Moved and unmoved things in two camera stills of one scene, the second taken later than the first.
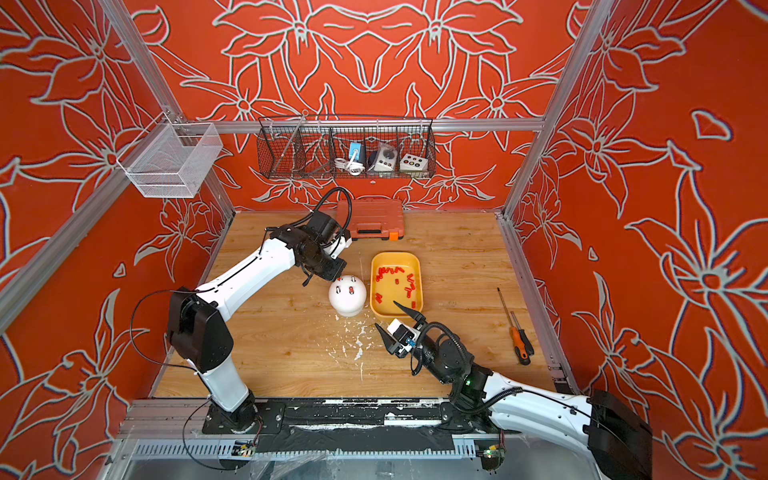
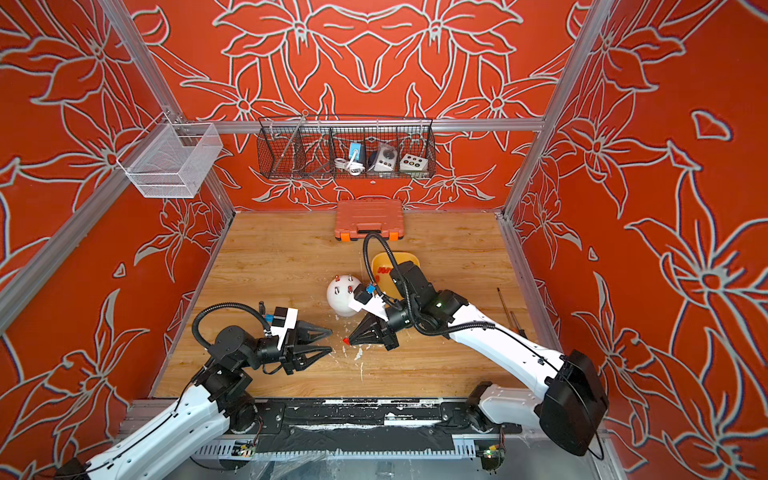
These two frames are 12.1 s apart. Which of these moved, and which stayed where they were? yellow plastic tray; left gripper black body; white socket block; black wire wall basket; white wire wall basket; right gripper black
Moved: right gripper black; left gripper black body
Stayed: white wire wall basket; black wire wall basket; yellow plastic tray; white socket block
